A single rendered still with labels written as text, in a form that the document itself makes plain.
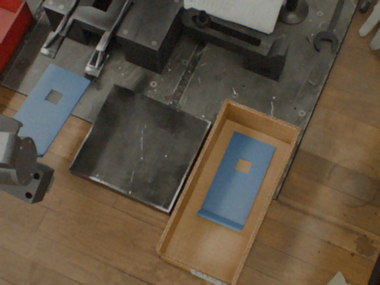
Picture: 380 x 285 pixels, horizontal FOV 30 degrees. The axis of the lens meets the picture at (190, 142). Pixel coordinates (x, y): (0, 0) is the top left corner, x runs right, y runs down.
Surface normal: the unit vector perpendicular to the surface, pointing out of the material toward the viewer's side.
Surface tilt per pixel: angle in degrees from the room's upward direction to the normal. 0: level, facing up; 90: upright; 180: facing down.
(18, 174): 82
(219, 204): 0
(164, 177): 0
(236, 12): 0
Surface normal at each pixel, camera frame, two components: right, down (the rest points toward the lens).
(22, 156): 0.98, 0.07
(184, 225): -0.02, -0.36
